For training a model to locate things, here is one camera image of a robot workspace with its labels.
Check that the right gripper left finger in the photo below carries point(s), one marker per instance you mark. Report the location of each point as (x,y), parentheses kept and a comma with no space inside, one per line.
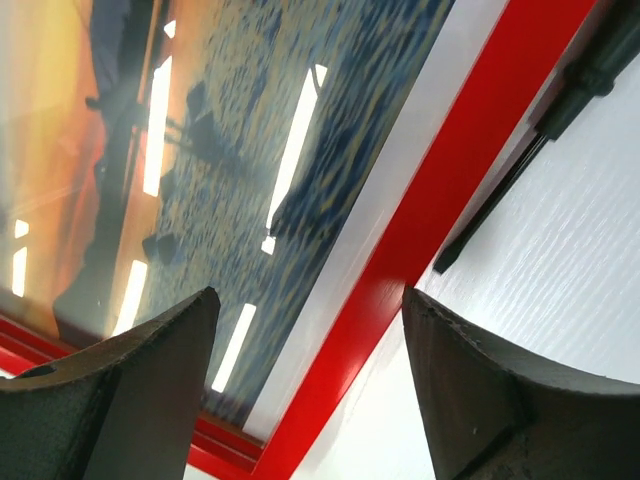
(124,408)

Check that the sunset photo print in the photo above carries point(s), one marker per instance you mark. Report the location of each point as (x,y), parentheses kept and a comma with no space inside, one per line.
(150,149)

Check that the red picture frame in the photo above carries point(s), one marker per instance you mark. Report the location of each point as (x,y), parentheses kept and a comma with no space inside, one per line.
(442,147)

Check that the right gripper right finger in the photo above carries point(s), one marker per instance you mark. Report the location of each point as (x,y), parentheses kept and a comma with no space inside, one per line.
(493,410)

